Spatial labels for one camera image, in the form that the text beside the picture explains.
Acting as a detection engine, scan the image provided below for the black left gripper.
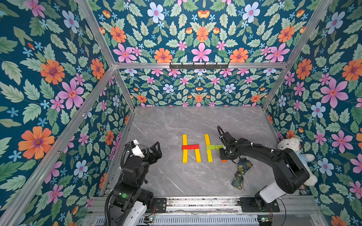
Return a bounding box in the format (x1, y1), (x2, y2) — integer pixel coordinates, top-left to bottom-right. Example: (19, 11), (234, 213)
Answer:
(133, 141), (161, 186)

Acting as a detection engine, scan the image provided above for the lime green block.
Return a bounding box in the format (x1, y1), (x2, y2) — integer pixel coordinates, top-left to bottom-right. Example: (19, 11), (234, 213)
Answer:
(206, 145), (217, 150)
(215, 145), (224, 150)

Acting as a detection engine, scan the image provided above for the yellow block of h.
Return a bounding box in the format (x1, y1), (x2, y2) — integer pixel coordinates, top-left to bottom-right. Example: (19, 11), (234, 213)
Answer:
(183, 134), (188, 146)

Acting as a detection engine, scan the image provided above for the small red block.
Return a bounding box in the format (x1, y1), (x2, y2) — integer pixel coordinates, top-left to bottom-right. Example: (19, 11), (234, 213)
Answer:
(190, 145), (199, 150)

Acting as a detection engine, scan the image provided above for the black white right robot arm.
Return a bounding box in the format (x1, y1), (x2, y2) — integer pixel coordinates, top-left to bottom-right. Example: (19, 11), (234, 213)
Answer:
(217, 126), (310, 212)

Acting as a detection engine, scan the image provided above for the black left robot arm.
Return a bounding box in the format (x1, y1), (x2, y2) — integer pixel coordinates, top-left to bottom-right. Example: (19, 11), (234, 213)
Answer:
(104, 140), (162, 226)

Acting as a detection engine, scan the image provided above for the camouflage cloth pouch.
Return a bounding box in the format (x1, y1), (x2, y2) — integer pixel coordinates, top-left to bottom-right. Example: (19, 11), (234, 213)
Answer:
(232, 158), (253, 190)

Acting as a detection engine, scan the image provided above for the white teddy bear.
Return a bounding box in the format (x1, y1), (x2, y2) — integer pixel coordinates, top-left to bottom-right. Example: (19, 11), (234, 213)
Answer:
(278, 137), (318, 186)

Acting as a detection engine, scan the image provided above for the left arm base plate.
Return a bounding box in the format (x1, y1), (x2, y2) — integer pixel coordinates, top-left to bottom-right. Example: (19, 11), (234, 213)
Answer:
(147, 197), (167, 214)

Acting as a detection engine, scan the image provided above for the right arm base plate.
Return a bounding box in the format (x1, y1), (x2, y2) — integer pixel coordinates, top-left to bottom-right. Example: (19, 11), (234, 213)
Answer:
(238, 197), (280, 213)

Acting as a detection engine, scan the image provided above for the black hook rail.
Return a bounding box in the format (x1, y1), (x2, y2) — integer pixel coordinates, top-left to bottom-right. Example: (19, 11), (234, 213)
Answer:
(169, 62), (229, 70)

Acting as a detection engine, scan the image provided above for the aluminium front rail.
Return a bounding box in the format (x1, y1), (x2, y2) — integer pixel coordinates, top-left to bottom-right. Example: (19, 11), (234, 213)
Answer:
(90, 195), (320, 215)

